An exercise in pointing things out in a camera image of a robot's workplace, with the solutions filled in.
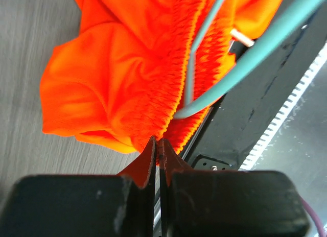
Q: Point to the teal hanger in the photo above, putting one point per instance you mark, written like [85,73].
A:
[224,49]

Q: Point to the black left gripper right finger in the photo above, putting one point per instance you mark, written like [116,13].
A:
[227,202]

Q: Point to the white slotted cable duct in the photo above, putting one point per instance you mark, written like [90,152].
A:
[284,111]

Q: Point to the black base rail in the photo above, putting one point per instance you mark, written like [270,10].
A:
[235,123]

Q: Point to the orange shorts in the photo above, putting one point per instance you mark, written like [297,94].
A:
[120,81]

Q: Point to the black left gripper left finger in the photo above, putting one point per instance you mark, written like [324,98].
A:
[85,205]

